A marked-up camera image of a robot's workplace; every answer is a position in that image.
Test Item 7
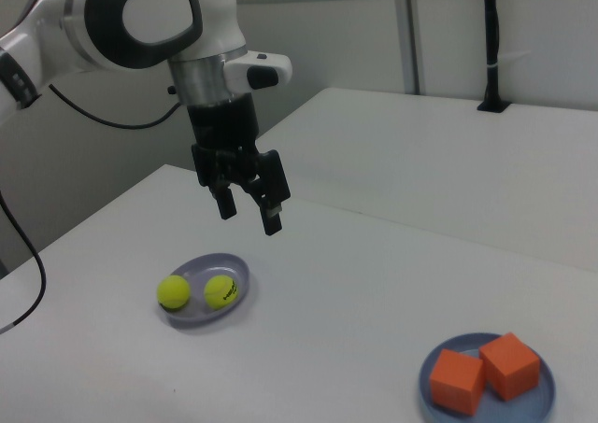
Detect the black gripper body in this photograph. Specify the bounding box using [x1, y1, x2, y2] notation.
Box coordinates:
[186, 92, 261, 184]

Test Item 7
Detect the yellow tennis ball black print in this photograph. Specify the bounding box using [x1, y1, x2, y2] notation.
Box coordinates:
[203, 275, 241, 310]

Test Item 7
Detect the plain yellow tennis ball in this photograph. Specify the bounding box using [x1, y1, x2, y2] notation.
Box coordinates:
[156, 275, 192, 312]

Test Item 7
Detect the orange foam cube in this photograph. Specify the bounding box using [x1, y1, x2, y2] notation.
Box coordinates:
[478, 331, 542, 402]
[429, 347, 487, 416]

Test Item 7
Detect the purple plate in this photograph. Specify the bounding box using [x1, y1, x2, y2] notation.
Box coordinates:
[160, 252, 258, 331]

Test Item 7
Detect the blue plate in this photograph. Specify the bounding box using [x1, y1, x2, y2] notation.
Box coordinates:
[419, 332, 558, 423]

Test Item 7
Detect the grey metal partition post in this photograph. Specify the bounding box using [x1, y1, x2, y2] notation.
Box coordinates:
[396, 0, 427, 95]

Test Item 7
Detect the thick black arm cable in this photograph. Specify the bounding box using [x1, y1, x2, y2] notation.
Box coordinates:
[0, 81, 182, 335]

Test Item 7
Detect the black clamped camera pole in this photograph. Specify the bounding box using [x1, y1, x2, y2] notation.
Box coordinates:
[476, 0, 511, 114]

